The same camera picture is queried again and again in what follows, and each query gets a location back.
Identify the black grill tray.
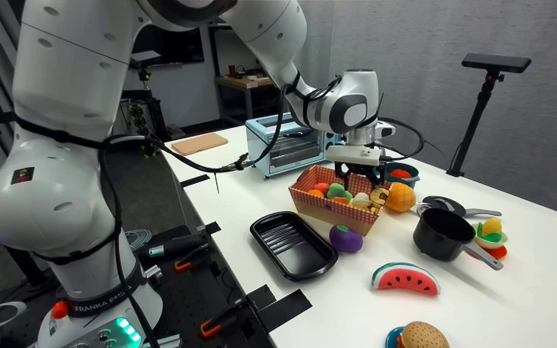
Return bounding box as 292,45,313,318
248,210,340,285

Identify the orange handled clamp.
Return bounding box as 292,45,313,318
197,302,248,341
172,241,217,275

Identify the purple plum plushie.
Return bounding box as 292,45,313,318
327,223,366,256

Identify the yellow green red toy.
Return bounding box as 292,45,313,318
472,217,511,262

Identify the light blue toaster oven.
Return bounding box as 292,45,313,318
244,113,344,181

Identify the wooden cabinet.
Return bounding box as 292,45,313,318
217,74,286,125

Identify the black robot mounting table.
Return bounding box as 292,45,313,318
101,138,315,348

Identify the white plushie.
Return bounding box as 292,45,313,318
348,190,373,212

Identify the red tomato plushie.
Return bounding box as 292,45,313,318
389,167,414,183

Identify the black camera on stand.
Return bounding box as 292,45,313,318
445,53,534,179
116,49,168,157

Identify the yellow banana plushie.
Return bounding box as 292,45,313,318
369,184,391,210

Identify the orange patterned cardboard box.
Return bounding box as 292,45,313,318
288,165,391,239

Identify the orange red plushie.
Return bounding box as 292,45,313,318
308,181,333,202

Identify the watermelon slice plushie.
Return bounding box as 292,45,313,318
369,262,441,299

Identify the teal toy pot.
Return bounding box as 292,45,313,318
381,161,422,190

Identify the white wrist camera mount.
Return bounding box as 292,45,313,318
325,144,385,169

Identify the red emergency button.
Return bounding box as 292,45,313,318
50,300,72,322

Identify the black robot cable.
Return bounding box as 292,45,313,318
97,76,306,177

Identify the black monitor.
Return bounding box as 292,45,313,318
130,26,207,67

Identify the small dark grey pan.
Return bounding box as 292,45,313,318
422,194,505,221

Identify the burger plushie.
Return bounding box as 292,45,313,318
397,320,451,348

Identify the brown wooden board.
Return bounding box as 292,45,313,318
168,132,230,157

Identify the black clamp plate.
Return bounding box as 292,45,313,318
248,285,315,335

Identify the black saucepan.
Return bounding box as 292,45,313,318
412,208,507,273

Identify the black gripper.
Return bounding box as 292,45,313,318
333,161,385,192

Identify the black hand tool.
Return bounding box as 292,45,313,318
137,233,209,262

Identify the orange fruit plushie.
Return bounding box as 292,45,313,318
383,183,418,215

